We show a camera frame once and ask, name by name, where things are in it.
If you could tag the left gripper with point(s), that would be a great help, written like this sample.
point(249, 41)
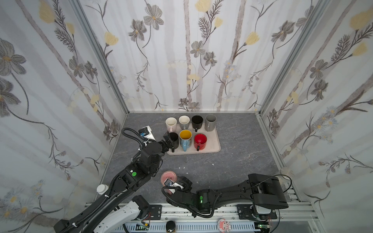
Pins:
point(167, 139)

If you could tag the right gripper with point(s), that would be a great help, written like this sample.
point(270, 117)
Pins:
point(180, 183)

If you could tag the black mug white rim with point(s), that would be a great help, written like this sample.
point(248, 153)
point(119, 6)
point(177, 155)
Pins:
point(175, 141)

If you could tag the pale pink mug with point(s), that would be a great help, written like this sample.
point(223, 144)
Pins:
point(171, 124)

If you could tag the blue butterfly mug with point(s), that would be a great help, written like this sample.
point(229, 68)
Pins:
point(185, 139)

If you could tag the small grey mug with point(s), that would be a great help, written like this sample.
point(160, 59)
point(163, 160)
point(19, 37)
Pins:
point(184, 122)

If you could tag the red mug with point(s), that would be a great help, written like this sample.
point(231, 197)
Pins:
point(200, 142)

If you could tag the black mug white base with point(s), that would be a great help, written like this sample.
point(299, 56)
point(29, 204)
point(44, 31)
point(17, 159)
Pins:
point(197, 122)

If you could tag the grey-green mug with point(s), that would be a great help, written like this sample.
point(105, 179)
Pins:
point(210, 122)

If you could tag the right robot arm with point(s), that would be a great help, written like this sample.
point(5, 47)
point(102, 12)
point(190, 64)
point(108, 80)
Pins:
point(261, 190)

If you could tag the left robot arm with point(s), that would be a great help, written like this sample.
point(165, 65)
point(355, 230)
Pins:
point(123, 185)

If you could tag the beige plastic tray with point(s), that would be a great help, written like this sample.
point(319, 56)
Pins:
point(213, 143)

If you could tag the pink cartoon sticker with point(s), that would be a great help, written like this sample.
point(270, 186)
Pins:
point(223, 226)

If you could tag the white plastic bottle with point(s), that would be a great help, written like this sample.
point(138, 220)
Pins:
point(102, 188)

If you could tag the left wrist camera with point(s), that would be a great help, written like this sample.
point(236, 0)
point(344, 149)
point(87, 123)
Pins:
point(146, 134)

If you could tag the white cable duct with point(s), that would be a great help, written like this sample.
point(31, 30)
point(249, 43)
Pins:
point(190, 227)

